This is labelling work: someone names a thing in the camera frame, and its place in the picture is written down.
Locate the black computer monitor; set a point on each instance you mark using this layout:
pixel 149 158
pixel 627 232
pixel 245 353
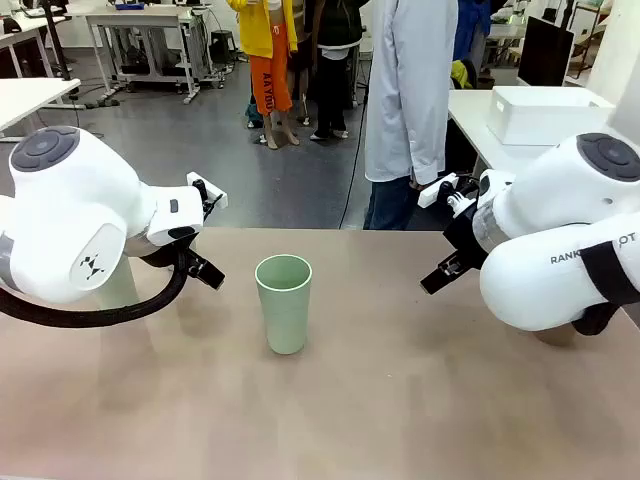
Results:
pixel 545 50

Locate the grey metal workbench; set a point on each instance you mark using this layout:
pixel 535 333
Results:
pixel 135 20

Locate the blue jacket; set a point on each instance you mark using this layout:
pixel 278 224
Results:
pixel 470 30

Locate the black stool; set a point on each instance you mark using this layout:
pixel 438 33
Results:
pixel 222 45

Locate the person in white shirt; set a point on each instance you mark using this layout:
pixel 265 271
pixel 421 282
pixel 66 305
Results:
pixel 405 100

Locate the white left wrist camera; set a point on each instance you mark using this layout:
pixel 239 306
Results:
pixel 219 196

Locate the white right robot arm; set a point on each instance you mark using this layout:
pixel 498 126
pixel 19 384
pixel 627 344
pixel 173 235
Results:
pixel 550 200

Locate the white side table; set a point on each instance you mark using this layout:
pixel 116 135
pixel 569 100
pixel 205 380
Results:
pixel 30 100

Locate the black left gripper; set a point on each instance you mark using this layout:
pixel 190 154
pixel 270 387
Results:
pixel 170 252

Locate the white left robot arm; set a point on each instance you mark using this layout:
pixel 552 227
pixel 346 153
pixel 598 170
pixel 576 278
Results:
pixel 75 200

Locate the yellow green jacket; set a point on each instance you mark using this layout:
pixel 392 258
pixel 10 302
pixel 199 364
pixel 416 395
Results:
pixel 462 75

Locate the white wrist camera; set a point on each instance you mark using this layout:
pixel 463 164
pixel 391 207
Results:
pixel 431 194
pixel 219 196

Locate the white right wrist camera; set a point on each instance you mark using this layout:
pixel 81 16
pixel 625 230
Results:
pixel 431 194

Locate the white table with curved edge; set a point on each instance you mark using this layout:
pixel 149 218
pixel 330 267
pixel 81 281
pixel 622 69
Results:
pixel 470 115

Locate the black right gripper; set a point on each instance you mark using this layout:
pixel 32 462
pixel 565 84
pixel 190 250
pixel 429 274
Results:
pixel 470 235

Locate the white plastic basket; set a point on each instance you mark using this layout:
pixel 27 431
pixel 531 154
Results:
pixel 540 125

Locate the black stand pole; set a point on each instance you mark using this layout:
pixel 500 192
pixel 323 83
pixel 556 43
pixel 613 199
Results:
pixel 55 45

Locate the person in black clothes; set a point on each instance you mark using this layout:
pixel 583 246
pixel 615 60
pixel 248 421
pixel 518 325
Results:
pixel 332 75

